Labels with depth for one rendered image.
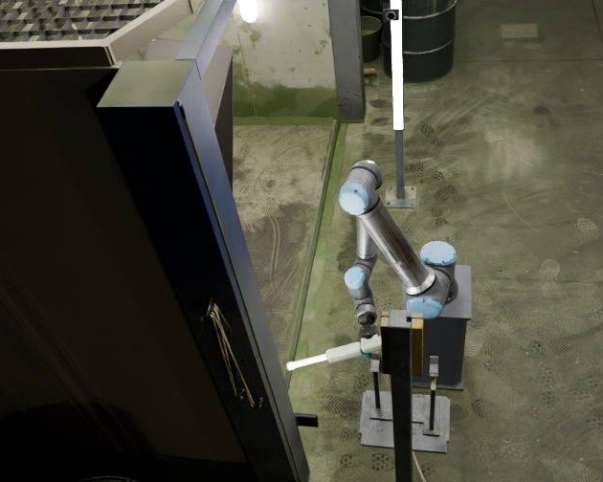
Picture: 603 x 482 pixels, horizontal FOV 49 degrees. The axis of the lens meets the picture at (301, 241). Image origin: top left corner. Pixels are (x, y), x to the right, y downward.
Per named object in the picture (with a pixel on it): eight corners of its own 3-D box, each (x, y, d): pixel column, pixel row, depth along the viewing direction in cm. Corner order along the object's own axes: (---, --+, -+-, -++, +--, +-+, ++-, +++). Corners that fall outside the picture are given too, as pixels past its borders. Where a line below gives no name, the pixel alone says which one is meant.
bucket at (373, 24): (381, 65, 543) (380, 34, 522) (346, 66, 549) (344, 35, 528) (384, 45, 563) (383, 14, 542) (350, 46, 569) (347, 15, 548)
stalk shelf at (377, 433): (360, 446, 242) (360, 444, 240) (366, 391, 256) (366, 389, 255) (446, 454, 235) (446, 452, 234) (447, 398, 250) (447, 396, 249)
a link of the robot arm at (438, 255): (457, 266, 297) (459, 240, 284) (449, 295, 287) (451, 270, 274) (424, 259, 302) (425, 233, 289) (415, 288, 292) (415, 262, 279)
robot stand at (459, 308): (463, 340, 356) (470, 265, 309) (463, 391, 336) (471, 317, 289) (406, 338, 362) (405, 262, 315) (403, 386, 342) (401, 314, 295)
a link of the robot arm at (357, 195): (456, 290, 282) (372, 161, 245) (447, 321, 272) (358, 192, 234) (425, 293, 292) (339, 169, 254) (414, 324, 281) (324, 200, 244)
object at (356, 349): (409, 359, 284) (394, 328, 269) (411, 368, 280) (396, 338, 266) (304, 385, 295) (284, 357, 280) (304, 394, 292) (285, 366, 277)
